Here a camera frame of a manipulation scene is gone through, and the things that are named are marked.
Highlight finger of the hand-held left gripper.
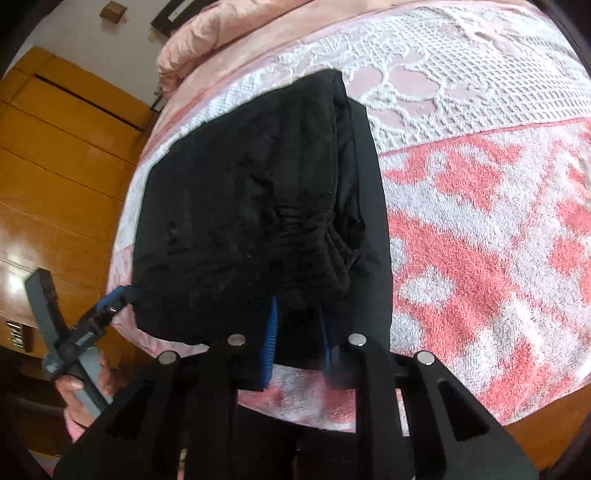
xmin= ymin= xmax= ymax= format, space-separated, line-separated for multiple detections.
xmin=95 ymin=285 xmax=140 ymax=324

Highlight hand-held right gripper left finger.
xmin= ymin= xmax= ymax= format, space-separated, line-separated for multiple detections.
xmin=53 ymin=295 xmax=280 ymax=480

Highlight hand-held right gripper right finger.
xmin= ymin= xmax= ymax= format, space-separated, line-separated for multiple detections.
xmin=318 ymin=305 xmax=541 ymax=480

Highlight black pants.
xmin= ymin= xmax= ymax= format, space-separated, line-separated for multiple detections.
xmin=130 ymin=69 xmax=394 ymax=391

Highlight person's left forearm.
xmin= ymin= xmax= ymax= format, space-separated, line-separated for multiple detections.
xmin=64 ymin=412 xmax=89 ymax=444

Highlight person's left hand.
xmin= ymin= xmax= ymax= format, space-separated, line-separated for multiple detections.
xmin=54 ymin=354 xmax=122 ymax=431

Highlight coral white patterned towel blanket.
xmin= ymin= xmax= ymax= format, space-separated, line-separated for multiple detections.
xmin=238 ymin=117 xmax=591 ymax=435

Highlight pink pillow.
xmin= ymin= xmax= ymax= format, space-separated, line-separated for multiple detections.
xmin=156 ymin=0 xmax=324 ymax=96

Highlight dark headboard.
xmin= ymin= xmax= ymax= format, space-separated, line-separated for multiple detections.
xmin=150 ymin=0 xmax=222 ymax=38

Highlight pink white lace bedspread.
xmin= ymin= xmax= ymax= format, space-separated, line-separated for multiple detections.
xmin=106 ymin=0 xmax=591 ymax=361

